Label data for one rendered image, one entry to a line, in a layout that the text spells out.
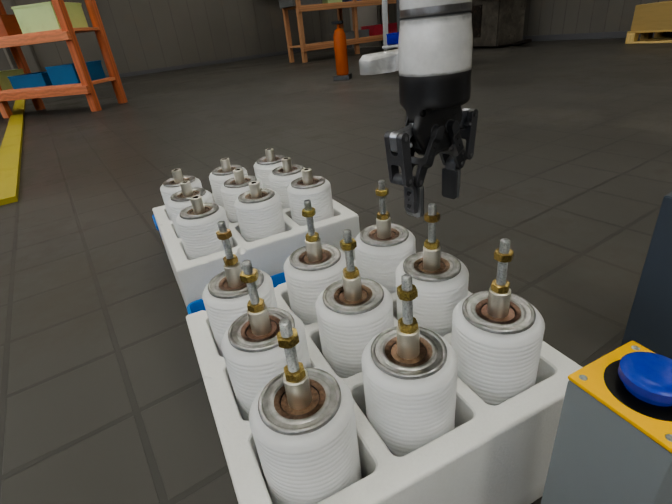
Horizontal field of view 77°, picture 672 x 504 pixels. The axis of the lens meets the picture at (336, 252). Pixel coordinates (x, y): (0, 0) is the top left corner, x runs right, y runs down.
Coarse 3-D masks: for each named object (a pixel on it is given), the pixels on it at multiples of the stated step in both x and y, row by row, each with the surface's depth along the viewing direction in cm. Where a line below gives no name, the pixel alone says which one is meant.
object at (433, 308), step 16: (400, 272) 56; (464, 272) 54; (432, 288) 52; (448, 288) 52; (464, 288) 54; (400, 304) 57; (416, 304) 54; (432, 304) 53; (448, 304) 53; (432, 320) 54; (448, 320) 54
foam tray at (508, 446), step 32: (192, 320) 63; (320, 352) 54; (544, 352) 50; (224, 384) 51; (352, 384) 48; (544, 384) 46; (224, 416) 46; (480, 416) 43; (512, 416) 43; (544, 416) 44; (224, 448) 43; (256, 448) 45; (384, 448) 41; (448, 448) 40; (480, 448) 41; (512, 448) 44; (544, 448) 47; (256, 480) 39; (384, 480) 38; (416, 480) 38; (448, 480) 40; (480, 480) 43; (512, 480) 47; (544, 480) 51
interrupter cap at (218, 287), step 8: (224, 272) 59; (216, 280) 58; (224, 280) 58; (256, 280) 57; (208, 288) 56; (216, 288) 56; (224, 288) 56; (232, 288) 56; (240, 288) 56; (216, 296) 54; (224, 296) 54; (232, 296) 54; (240, 296) 54
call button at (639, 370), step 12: (624, 360) 28; (636, 360) 28; (648, 360) 28; (660, 360) 28; (624, 372) 27; (636, 372) 27; (648, 372) 27; (660, 372) 27; (624, 384) 28; (636, 384) 26; (648, 384) 26; (660, 384) 26; (636, 396) 27; (648, 396) 26; (660, 396) 26
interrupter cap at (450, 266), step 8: (408, 256) 58; (416, 256) 58; (440, 256) 57; (448, 256) 57; (408, 264) 57; (416, 264) 56; (440, 264) 56; (448, 264) 56; (456, 264) 55; (408, 272) 55; (416, 272) 54; (424, 272) 54; (432, 272) 55; (440, 272) 54; (448, 272) 54; (456, 272) 53; (424, 280) 53; (432, 280) 53; (440, 280) 53
